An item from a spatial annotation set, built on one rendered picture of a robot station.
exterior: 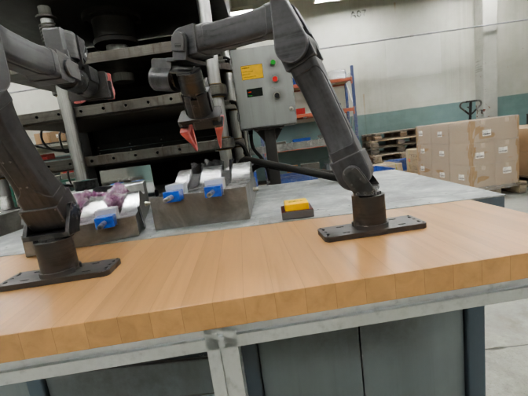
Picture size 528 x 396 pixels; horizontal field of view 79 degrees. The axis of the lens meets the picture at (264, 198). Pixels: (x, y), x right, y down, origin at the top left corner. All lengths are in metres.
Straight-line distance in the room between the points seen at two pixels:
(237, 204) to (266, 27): 0.43
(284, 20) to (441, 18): 8.21
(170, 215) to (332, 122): 0.50
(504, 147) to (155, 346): 4.48
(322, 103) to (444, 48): 8.11
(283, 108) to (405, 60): 6.74
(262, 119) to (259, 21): 1.05
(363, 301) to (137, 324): 0.31
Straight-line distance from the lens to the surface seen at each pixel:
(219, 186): 0.83
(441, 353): 1.14
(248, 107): 1.72
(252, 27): 0.71
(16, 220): 1.46
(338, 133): 0.63
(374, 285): 0.49
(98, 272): 0.66
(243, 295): 0.46
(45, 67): 0.77
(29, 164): 0.65
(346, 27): 8.12
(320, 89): 0.65
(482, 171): 4.56
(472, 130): 4.46
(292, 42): 0.65
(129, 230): 0.91
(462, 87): 8.79
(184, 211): 0.89
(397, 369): 1.12
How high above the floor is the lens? 1.00
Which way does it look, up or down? 10 degrees down
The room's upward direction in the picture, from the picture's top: 8 degrees counter-clockwise
